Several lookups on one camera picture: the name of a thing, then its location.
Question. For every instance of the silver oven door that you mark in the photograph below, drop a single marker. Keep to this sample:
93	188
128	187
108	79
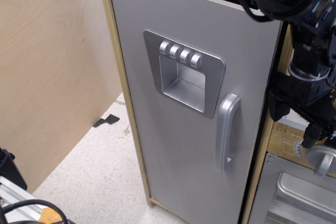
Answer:
290	193

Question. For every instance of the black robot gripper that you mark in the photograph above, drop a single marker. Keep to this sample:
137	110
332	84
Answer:
311	100

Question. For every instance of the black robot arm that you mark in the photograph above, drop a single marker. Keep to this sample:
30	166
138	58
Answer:
312	26

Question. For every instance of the silver toy fridge door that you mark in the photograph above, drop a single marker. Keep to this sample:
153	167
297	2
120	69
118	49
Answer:
176	141

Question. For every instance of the silver ice dispenser panel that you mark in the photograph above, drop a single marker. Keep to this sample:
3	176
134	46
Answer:
185	74

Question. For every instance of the aluminium extrusion rail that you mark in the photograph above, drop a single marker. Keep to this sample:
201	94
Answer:
10	194

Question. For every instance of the black tape on floor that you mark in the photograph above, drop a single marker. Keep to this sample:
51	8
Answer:
110	119

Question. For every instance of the plywood side board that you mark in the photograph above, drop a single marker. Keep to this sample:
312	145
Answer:
58	77

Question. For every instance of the orange tape piece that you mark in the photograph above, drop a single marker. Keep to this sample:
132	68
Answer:
49	215

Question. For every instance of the silver oven knob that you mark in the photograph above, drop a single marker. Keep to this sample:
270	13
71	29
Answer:
322	159

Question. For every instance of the black box at left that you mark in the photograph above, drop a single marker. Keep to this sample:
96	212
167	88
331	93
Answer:
9	169

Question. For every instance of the white speckled stove top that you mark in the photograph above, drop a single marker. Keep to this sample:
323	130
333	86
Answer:
294	120

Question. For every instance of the silver fridge door handle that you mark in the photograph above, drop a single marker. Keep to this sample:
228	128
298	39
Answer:
225	118

